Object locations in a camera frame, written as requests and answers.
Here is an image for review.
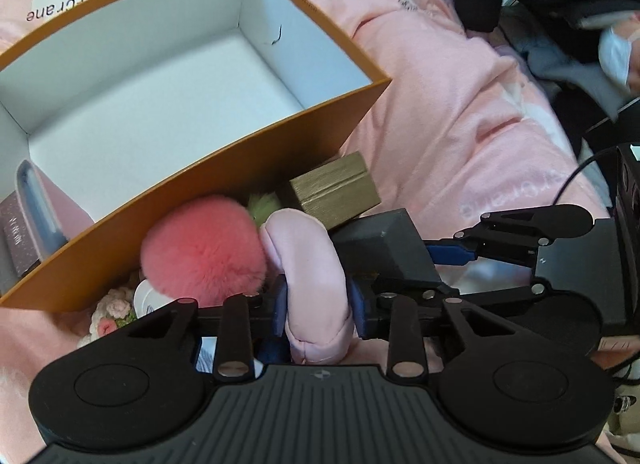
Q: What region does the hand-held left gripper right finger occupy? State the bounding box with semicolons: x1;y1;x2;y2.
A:
349;278;507;377

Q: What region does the orange cardboard box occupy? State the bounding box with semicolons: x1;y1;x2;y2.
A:
0;0;393;312

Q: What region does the dark grey box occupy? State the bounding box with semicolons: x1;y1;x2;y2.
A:
330;209;444;291

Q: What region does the white face mask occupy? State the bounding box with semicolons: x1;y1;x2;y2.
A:
597;24;637;95

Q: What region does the pink crochet flower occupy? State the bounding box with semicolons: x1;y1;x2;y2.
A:
77;287;141;349

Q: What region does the white round jar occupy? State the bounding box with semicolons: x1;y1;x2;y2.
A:
132;279;175;319

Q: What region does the dark brown card box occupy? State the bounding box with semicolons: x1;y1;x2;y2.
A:
0;194;42;292

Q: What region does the pink fluffy pompom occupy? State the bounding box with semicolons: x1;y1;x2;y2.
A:
140;193;283;307

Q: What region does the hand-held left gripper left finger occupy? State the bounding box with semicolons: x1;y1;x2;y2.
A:
119;284;292;377

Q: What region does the pink card case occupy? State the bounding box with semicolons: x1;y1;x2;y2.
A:
16;159;97;257

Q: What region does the black cable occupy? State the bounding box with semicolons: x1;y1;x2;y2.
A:
552;147;621;207

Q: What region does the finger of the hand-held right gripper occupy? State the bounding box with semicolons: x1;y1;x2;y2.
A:
421;282;549;306
426;205;552;271

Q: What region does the pink printed blanket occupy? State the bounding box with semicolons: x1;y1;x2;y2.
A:
0;0;618;395

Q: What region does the pink soft pouch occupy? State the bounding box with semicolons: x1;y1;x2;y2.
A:
262;209;357;366

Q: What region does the gold wooden block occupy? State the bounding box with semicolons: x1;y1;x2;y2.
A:
287;151;383;233

